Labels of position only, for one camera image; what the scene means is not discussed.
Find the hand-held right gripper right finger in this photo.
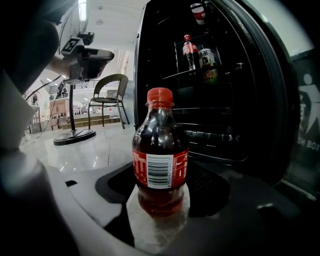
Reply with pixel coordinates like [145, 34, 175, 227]
[159, 161, 301, 256]

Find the black mini fridge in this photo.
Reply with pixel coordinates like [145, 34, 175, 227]
[133, 0, 320, 201]

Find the small wooden cabinet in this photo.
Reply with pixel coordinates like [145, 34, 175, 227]
[48, 97, 70, 131]

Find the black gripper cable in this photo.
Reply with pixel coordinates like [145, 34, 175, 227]
[24, 74, 63, 101]

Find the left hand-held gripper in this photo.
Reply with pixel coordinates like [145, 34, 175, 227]
[60, 36, 115, 84]

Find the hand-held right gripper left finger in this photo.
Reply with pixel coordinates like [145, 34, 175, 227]
[62, 162, 137, 247]

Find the low wooden platform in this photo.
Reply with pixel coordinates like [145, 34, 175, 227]
[51, 114, 121, 131]

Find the black standing fan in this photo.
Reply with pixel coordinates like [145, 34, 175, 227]
[52, 1, 97, 147]

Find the long ceiling light tube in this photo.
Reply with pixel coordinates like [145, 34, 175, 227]
[77, 0, 88, 21]

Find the white label drink bottle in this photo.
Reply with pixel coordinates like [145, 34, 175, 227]
[198, 44, 216, 69]

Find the dark wicker chair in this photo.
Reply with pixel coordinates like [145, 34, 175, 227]
[87, 73, 131, 130]

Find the black mezzanine railing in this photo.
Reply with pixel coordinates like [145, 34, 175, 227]
[46, 79, 100, 90]

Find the red label cola bottle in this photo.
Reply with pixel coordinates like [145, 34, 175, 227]
[189, 2, 207, 26]
[181, 34, 200, 71]
[131, 87, 190, 219]

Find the person's left forearm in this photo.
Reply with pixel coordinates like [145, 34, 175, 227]
[46, 53, 72, 77]

